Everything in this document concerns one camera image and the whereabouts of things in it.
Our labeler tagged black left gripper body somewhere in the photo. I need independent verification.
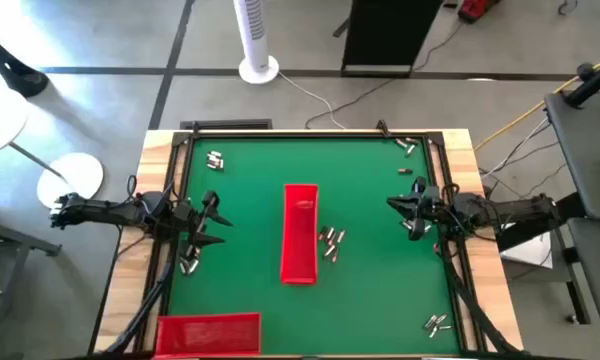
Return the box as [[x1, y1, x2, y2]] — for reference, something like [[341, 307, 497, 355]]
[[172, 191, 221, 259]]

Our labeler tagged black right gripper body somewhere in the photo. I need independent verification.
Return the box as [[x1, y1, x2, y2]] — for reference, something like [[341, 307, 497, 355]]
[[408, 177, 454, 241]]

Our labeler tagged red plastic bin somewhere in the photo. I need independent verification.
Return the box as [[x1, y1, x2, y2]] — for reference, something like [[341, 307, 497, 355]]
[[153, 312, 263, 360], [279, 183, 320, 287]]

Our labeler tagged green table mat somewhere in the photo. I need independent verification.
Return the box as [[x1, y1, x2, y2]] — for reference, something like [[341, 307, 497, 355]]
[[160, 135, 462, 357]]

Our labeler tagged black desk crossbar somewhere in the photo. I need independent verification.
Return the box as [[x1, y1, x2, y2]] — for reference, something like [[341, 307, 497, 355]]
[[494, 191, 587, 253]]

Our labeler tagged black floor plate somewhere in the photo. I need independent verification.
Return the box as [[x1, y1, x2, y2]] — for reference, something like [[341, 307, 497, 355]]
[[179, 118, 274, 131]]

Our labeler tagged black diagonal strut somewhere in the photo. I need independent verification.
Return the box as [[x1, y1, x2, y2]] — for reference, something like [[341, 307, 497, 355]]
[[439, 247, 519, 357], [102, 259, 177, 357]]

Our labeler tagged white box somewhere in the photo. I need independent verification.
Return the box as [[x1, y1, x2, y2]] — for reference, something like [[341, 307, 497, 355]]
[[499, 222, 554, 270]]

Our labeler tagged black partition panel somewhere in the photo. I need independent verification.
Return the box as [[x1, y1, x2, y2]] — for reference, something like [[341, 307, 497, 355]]
[[340, 0, 445, 79]]

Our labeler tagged grey desk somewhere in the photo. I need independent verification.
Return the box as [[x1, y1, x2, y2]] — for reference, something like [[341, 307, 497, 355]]
[[543, 89, 600, 346]]

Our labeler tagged white tower fan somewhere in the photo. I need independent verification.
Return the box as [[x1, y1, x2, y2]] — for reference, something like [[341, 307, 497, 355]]
[[232, 0, 281, 85]]

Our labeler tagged red and black device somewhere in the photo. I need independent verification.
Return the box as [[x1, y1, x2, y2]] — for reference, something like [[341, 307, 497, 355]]
[[457, 0, 501, 25]]

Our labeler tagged black chair leg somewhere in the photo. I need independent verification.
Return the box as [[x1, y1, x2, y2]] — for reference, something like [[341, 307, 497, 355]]
[[0, 25, 50, 99]]

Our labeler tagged black floor cable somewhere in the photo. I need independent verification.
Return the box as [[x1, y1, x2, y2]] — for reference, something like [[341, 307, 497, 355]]
[[304, 19, 464, 130]]

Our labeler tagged yellow cable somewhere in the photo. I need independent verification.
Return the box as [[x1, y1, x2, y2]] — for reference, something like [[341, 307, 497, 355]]
[[473, 52, 600, 152]]

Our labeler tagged white fan cable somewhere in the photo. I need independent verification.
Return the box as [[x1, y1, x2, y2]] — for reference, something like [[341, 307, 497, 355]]
[[277, 71, 347, 131]]

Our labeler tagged grey metal table frame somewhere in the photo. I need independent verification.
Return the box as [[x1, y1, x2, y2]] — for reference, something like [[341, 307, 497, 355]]
[[0, 199, 63, 360]]

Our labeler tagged white round pedestal table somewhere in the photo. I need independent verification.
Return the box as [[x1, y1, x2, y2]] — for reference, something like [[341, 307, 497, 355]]
[[0, 82, 105, 211]]

